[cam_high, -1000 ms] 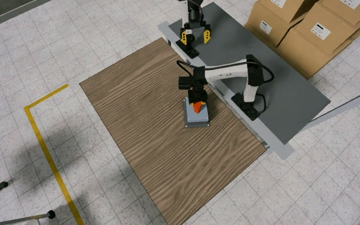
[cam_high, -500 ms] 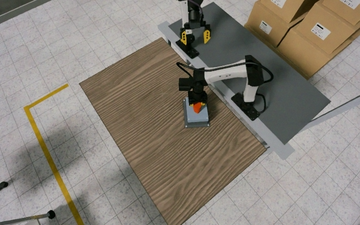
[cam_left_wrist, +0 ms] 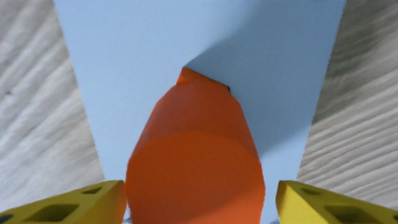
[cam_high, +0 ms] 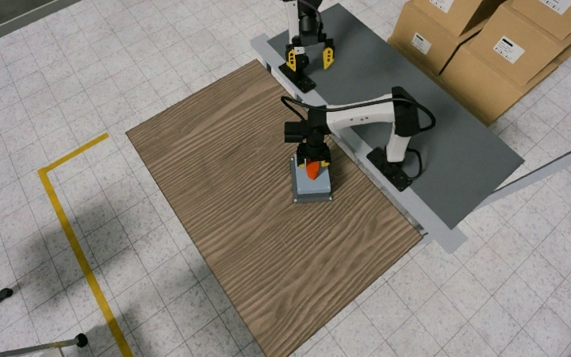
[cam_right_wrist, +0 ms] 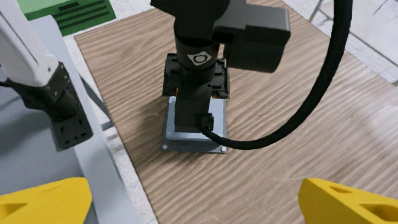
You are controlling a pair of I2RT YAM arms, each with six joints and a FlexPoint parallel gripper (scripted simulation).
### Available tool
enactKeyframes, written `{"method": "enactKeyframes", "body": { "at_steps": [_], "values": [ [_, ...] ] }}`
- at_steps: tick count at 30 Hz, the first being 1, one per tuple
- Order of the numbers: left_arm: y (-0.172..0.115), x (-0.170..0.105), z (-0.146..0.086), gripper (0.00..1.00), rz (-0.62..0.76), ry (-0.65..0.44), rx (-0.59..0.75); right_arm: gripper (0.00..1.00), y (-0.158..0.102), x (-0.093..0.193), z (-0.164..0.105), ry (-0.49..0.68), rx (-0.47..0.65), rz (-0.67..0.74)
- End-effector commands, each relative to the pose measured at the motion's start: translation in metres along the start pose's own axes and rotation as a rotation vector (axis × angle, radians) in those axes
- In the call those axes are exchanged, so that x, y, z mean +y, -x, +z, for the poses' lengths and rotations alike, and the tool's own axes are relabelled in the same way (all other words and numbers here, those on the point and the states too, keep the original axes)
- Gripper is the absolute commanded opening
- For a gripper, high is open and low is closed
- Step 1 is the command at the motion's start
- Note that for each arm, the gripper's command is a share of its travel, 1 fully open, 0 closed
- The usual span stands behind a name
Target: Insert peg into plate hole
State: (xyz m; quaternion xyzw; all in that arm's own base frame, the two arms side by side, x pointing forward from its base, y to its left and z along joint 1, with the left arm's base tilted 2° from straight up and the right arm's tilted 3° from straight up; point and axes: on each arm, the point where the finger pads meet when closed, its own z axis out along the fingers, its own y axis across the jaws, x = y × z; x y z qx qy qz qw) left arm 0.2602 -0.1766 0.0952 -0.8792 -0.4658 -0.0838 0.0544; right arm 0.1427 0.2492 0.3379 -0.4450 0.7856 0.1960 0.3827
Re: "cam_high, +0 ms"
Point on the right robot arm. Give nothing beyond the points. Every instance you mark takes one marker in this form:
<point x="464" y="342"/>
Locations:
<point x="296" y="11"/>

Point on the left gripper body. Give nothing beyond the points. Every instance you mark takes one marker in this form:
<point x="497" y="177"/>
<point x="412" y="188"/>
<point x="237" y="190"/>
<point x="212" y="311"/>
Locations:
<point x="314" y="153"/>

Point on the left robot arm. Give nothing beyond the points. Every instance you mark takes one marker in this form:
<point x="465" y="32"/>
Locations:
<point x="405" y="116"/>

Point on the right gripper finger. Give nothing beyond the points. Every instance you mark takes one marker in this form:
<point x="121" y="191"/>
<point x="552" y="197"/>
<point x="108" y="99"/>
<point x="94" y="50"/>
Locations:
<point x="292" y="60"/>
<point x="327" y="57"/>

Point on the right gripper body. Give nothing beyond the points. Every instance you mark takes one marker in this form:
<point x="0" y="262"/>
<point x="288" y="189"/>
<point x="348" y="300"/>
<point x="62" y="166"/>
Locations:
<point x="308" y="24"/>

